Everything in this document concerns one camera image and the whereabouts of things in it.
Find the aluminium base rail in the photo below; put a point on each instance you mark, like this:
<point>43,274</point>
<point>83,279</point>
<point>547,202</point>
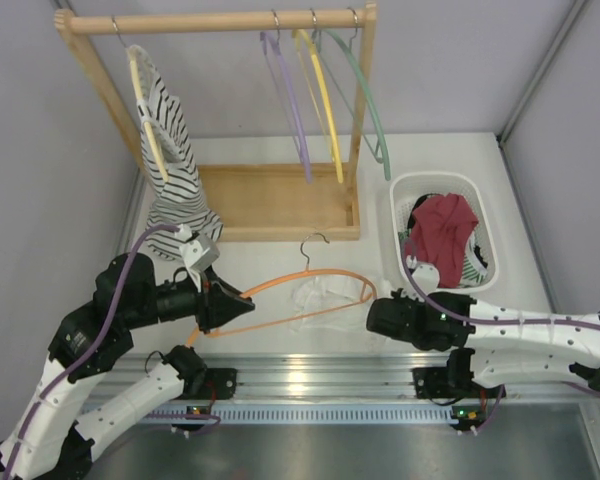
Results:
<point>325,378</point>

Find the wooden clothes rack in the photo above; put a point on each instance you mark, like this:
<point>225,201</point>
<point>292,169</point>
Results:
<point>258,202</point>

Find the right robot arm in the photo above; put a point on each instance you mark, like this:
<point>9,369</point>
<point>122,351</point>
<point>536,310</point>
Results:
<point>490,346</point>

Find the purple plastic hanger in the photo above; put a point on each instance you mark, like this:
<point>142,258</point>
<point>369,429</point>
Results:
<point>286,95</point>

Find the red garment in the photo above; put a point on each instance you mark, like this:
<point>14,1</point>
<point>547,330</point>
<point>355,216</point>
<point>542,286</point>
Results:
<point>443,226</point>

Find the yellow plastic hanger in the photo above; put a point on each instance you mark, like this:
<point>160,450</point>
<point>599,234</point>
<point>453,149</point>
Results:
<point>321,101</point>

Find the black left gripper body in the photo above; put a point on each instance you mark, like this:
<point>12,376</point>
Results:
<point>205,306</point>

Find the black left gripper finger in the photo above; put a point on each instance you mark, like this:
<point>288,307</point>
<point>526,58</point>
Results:
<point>221,289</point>
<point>232,309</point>

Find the grey slotted cable duct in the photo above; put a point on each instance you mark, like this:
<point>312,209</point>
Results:
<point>282,414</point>

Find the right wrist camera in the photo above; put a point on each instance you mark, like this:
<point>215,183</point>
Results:
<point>425,275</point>

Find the cream plastic hanger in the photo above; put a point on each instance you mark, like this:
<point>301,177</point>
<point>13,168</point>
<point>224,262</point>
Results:
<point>146,124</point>

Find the black white striped tank top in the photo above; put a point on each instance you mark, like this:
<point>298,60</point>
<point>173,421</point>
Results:
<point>181,200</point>

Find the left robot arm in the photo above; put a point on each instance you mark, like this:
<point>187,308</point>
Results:
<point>55,438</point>

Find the orange plastic hanger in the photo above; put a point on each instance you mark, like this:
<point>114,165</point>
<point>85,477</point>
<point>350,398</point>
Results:
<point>280,282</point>

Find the white perforated laundry basket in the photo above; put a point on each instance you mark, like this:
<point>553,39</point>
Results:
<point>406,189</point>

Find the green plastic hanger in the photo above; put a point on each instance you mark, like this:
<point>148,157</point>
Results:
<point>379,149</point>

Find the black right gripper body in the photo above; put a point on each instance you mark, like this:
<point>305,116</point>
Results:
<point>399,296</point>

